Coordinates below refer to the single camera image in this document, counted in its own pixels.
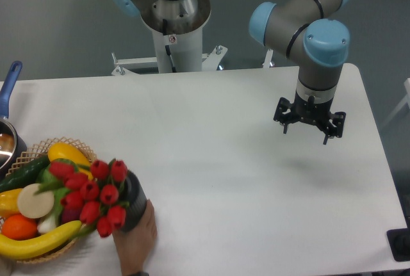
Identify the blue handled saucepan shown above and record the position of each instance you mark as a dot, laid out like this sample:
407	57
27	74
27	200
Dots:
12	145

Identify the yellow pepper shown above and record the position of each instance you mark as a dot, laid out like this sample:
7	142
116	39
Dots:
8	203

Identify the black ribbed vase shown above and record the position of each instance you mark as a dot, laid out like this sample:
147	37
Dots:
134	194

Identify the black device at table edge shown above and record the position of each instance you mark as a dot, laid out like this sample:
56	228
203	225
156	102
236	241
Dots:
399	244

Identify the person's bare hand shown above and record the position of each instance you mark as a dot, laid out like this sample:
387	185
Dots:
134	247

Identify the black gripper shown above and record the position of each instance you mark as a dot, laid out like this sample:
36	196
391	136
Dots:
311	113

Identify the red tulip bouquet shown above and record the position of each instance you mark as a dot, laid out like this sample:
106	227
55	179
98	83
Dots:
96	192

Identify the yellow banana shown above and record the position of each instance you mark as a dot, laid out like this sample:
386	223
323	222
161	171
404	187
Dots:
34	247

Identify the green cucumber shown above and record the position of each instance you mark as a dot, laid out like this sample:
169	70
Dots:
25	175

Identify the woven wicker basket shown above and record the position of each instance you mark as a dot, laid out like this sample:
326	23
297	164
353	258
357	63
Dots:
35	151

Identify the orange fruit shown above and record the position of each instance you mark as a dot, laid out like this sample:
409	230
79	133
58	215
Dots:
19	227

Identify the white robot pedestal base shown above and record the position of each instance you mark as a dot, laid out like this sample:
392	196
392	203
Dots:
176	27

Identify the yellow squash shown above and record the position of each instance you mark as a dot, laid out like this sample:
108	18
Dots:
69	152

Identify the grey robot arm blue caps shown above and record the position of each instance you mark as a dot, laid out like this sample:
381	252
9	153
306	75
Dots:
303	32

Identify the beige round disc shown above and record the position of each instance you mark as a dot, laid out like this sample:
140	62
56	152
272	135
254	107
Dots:
35	205

